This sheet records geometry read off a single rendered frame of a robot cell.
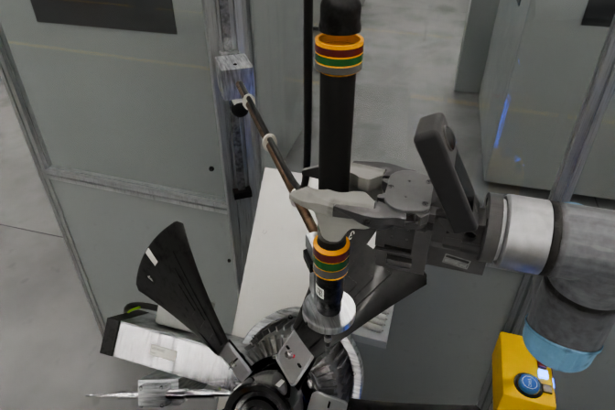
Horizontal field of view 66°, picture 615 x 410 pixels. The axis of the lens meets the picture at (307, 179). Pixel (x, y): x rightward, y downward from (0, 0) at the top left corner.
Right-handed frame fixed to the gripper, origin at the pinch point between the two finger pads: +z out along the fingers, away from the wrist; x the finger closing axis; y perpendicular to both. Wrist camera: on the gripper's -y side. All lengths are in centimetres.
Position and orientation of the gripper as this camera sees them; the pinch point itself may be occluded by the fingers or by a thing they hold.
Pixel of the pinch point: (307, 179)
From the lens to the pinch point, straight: 51.4
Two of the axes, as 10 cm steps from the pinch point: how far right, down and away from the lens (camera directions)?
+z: -9.6, -1.6, 2.4
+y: 0.0, 8.3, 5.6
